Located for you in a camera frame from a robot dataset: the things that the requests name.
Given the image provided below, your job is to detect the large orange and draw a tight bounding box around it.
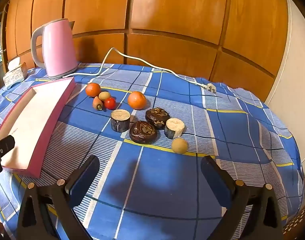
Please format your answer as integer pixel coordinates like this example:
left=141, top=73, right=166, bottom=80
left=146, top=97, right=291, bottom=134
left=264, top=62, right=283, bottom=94
left=128, top=91, right=146, bottom=110

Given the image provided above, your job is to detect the dark woven chair seat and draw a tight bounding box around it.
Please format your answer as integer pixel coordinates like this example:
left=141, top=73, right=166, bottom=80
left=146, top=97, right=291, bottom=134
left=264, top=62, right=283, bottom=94
left=283, top=197, right=305, bottom=235

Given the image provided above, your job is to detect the small orange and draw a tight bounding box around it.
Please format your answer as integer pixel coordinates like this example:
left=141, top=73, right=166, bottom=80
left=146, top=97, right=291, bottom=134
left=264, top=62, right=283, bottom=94
left=85, top=82, right=101, bottom=97

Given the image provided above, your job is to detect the round beige fruit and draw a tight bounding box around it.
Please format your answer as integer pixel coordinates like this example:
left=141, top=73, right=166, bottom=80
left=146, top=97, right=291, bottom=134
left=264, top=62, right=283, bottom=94
left=172, top=138, right=188, bottom=155

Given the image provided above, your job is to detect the red tomato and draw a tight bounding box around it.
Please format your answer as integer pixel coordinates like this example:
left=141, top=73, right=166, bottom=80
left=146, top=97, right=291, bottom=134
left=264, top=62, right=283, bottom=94
left=104, top=97, right=116, bottom=110

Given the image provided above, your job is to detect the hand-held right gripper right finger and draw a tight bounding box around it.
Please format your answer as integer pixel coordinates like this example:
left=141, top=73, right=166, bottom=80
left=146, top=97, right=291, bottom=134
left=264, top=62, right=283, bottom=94
left=201, top=155, right=284, bottom=240

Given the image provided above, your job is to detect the pink-rimmed white tray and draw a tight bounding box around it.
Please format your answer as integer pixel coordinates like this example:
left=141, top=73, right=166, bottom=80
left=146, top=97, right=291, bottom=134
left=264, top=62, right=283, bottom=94
left=0, top=77, right=75, bottom=178

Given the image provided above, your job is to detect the small orange carrot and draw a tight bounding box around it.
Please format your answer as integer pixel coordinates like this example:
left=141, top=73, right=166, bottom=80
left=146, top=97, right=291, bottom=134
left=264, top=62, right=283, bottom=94
left=92, top=96, right=103, bottom=111

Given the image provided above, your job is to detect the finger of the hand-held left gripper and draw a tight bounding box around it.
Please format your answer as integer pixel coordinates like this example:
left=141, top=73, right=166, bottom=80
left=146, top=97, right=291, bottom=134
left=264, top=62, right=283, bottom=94
left=0, top=135, right=16, bottom=178

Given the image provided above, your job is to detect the patterned tissue box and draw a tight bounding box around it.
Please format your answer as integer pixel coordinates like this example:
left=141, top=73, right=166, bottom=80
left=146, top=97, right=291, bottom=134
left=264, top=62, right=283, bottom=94
left=3, top=57, right=28, bottom=89

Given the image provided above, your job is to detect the blue plaid tablecloth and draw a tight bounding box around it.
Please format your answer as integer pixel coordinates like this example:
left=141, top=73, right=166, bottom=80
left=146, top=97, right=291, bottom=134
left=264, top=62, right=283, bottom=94
left=0, top=62, right=305, bottom=240

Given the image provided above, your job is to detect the pink electric kettle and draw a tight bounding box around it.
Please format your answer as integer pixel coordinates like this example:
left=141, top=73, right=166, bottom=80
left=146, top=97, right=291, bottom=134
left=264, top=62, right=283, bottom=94
left=31, top=18, right=79, bottom=78

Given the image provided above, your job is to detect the white power cord with plug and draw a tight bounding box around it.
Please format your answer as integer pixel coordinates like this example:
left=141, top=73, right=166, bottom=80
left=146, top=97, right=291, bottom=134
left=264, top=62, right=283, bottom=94
left=61, top=47, right=217, bottom=94

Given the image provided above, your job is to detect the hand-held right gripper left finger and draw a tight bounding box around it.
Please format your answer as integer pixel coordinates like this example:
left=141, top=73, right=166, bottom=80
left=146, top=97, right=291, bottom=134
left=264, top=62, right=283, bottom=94
left=16, top=155, right=100, bottom=240

